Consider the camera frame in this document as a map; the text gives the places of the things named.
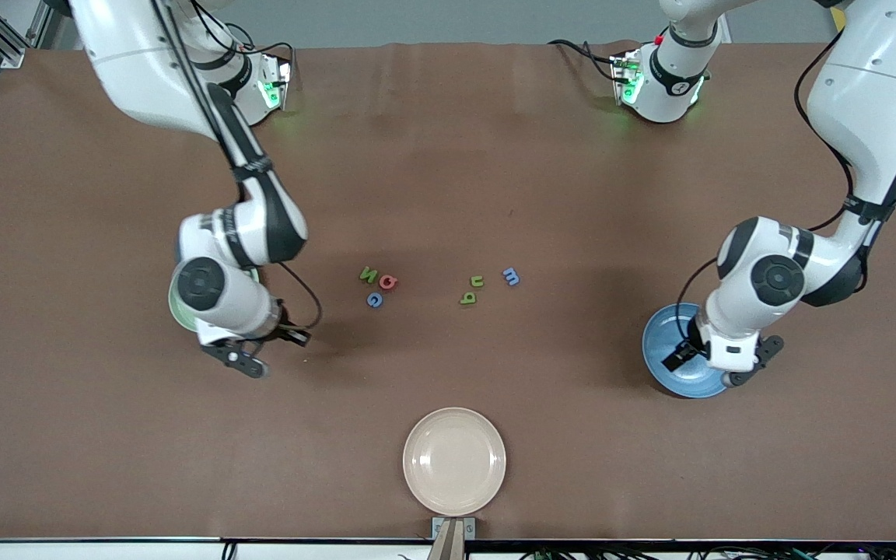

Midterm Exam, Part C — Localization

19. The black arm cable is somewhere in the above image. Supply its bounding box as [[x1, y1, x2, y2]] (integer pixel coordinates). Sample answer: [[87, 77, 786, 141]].
[[149, 0, 324, 335], [674, 27, 857, 347]]

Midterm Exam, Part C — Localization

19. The light green plate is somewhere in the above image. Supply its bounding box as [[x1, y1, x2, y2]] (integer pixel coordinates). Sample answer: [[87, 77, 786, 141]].
[[167, 257, 262, 335]]

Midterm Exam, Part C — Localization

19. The brown table cover sheet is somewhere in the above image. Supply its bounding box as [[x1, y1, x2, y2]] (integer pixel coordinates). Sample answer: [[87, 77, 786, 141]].
[[0, 40, 896, 542]]

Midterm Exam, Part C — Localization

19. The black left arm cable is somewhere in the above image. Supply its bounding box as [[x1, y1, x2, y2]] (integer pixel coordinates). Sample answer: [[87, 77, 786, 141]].
[[674, 27, 857, 347]]

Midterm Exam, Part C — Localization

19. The grey metal bracket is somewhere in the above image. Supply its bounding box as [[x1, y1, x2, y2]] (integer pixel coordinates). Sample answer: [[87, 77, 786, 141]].
[[431, 516, 478, 541]]

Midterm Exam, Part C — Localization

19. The black left base cable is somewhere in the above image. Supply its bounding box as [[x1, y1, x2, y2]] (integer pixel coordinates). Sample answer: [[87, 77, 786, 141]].
[[546, 37, 621, 85]]

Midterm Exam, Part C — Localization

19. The black base cable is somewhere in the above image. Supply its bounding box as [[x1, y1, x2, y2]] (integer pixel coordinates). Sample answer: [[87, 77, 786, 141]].
[[191, 0, 297, 82], [546, 37, 621, 85]]

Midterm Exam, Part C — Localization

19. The tan camera mount beam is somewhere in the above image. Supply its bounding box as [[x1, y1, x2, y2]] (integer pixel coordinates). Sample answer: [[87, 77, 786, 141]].
[[425, 520, 469, 560]]

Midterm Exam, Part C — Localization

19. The beige plate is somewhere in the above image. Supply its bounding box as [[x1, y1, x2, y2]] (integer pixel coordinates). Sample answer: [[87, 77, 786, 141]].
[[402, 407, 508, 517]]

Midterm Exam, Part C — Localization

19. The blue plate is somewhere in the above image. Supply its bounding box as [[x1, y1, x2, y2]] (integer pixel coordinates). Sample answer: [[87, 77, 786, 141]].
[[641, 302, 741, 400]]

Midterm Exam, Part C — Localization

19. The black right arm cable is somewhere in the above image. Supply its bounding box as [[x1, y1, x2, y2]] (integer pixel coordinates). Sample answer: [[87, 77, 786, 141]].
[[149, 0, 324, 335]]

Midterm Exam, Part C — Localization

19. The black right base cable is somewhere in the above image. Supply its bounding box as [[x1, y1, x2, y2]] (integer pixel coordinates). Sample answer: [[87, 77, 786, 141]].
[[191, 0, 297, 82]]

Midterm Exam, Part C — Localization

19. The aluminium frame profile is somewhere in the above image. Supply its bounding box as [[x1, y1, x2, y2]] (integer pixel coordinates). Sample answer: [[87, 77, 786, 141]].
[[0, 0, 56, 69]]

